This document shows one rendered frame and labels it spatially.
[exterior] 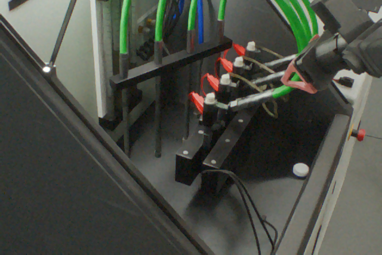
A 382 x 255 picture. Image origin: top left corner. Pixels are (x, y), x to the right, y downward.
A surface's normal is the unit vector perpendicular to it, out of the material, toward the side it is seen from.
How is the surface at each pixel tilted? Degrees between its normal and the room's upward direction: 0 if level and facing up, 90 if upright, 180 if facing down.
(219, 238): 0
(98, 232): 90
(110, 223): 90
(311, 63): 45
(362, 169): 0
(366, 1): 0
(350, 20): 64
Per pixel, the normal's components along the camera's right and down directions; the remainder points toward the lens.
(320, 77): 0.48, -0.22
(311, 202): 0.04, -0.79
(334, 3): -0.03, 0.14
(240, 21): -0.42, 0.54
